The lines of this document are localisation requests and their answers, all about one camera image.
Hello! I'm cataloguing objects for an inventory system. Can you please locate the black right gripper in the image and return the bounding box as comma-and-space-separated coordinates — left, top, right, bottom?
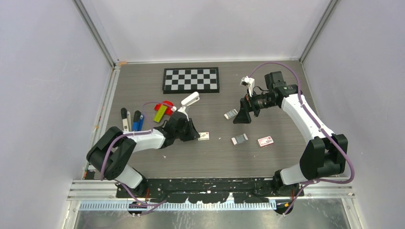
233, 88, 277, 124

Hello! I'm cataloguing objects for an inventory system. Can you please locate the staple box tray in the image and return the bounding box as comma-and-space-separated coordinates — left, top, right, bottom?
224, 109, 238, 120

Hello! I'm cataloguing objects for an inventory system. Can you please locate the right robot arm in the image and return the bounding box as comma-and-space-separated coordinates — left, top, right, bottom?
233, 72, 348, 196

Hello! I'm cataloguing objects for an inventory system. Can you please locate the blue stapler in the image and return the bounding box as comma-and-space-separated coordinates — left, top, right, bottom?
132, 110, 144, 131

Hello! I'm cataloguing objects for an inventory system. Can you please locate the black and white stapler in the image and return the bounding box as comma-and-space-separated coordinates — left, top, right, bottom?
120, 107, 131, 132

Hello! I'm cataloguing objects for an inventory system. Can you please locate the red white staple box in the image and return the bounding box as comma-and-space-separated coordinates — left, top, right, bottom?
257, 136, 274, 147

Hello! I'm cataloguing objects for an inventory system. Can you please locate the red arch toy block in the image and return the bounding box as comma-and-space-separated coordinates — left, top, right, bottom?
154, 101, 173, 116

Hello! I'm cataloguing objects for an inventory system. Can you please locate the green lego brick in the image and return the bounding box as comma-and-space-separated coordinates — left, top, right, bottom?
153, 104, 168, 123

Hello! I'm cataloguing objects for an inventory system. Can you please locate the checkerboard calibration board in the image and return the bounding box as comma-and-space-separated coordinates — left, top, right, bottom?
162, 67, 220, 94

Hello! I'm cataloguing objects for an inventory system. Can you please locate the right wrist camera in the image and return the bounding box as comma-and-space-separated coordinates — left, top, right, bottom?
240, 76, 255, 97

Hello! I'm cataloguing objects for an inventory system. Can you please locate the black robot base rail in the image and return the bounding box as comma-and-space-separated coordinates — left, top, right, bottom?
116, 177, 303, 204

